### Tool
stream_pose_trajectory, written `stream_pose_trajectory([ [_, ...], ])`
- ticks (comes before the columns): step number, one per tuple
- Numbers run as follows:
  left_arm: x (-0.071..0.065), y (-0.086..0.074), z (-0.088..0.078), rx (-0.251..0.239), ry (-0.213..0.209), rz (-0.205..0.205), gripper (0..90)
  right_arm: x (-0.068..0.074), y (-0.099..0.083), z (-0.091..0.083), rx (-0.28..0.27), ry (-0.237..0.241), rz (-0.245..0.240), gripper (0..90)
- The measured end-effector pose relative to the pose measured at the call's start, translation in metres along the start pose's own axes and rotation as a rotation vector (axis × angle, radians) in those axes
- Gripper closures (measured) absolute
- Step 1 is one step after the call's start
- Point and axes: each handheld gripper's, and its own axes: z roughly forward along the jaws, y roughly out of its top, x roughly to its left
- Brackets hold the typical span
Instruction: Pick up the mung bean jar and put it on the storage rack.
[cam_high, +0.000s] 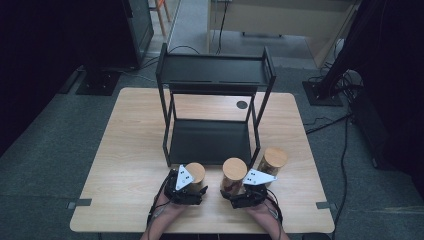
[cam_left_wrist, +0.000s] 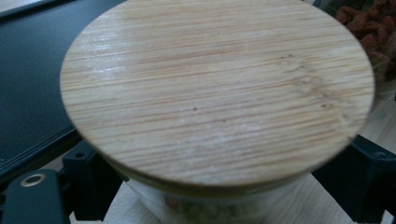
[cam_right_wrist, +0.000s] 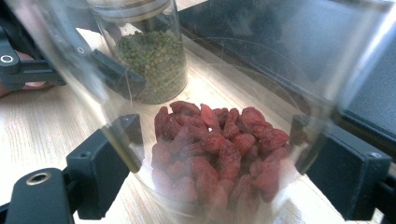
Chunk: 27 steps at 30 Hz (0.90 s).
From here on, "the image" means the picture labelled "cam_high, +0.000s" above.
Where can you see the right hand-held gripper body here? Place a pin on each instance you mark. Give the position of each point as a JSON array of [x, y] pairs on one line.
[[250, 198]]

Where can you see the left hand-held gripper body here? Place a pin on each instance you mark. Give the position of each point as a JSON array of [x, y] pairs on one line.
[[181, 196]]

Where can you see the short glass jar wooden lid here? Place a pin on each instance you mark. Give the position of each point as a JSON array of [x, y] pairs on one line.
[[199, 171]]

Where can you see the glass jar with red contents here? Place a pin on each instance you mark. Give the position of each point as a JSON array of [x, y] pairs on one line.
[[234, 168]]

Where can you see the black metal two-tier rack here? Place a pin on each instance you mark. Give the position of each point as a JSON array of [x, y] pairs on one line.
[[210, 141]]

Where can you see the glass jar with brown contents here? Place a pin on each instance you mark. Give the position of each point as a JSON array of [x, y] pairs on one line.
[[276, 156]]

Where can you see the person's left hand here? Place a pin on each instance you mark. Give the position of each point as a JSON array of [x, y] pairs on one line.
[[168, 207]]

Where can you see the person's right hand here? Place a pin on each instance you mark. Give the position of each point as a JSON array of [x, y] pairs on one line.
[[265, 212]]

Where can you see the black round table grommet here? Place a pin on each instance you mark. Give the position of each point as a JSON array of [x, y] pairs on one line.
[[242, 104]]

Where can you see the black equipment case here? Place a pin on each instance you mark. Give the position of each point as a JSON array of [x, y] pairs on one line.
[[370, 133]]

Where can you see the black cabinet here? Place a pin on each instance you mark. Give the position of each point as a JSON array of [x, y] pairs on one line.
[[141, 26]]

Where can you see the wooden stool leg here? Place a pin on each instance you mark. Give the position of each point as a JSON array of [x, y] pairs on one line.
[[162, 20]]

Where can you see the beige desk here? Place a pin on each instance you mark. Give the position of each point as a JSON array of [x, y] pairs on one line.
[[266, 16]]

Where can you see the black curtain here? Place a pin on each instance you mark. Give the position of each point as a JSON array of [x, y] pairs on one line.
[[396, 66], [40, 50]]

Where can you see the grey table edge bracket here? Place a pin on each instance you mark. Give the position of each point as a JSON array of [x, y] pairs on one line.
[[323, 205], [81, 202]]

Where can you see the black stand base plate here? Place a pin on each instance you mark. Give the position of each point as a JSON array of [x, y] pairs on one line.
[[320, 97], [98, 83]]

